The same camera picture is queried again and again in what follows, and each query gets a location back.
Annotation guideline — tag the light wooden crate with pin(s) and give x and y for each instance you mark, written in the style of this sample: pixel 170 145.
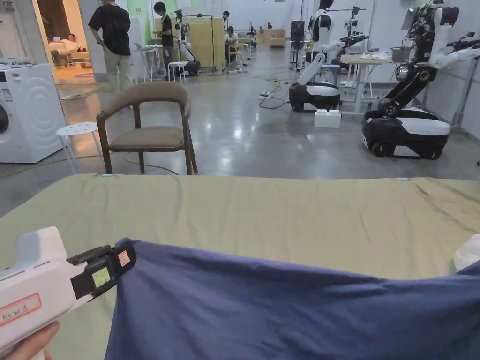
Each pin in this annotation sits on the light wooden crate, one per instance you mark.
pixel 274 36

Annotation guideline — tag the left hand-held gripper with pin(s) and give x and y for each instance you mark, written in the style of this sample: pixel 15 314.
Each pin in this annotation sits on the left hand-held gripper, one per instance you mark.
pixel 33 270

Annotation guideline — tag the person's left hand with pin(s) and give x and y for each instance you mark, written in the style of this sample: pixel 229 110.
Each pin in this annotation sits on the person's left hand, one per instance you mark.
pixel 26 348

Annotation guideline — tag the black standing fan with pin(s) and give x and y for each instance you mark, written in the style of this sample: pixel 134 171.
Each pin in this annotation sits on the black standing fan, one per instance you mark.
pixel 297 32

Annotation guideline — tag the white and black wheeled robot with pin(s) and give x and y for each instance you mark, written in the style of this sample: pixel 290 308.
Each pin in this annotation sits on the white and black wheeled robot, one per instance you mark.
pixel 408 129
pixel 187 56
pixel 318 90

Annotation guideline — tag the dark blue shirt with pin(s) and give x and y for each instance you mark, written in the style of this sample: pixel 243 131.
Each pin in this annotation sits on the dark blue shirt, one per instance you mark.
pixel 285 311

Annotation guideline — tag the white washing machine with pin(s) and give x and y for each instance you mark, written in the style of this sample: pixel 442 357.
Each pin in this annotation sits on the white washing machine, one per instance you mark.
pixel 30 112

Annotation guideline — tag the bed with pale green sheet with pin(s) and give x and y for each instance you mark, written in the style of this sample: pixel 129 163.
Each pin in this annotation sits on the bed with pale green sheet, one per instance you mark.
pixel 262 213

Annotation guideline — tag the white power strip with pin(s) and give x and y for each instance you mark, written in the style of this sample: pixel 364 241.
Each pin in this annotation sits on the white power strip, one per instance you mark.
pixel 264 94

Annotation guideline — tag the white block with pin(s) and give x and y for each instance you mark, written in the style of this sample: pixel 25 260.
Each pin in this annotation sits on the white block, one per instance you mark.
pixel 327 118

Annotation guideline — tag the brown wooden armchair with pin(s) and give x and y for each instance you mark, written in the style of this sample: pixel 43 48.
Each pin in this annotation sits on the brown wooden armchair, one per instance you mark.
pixel 150 137

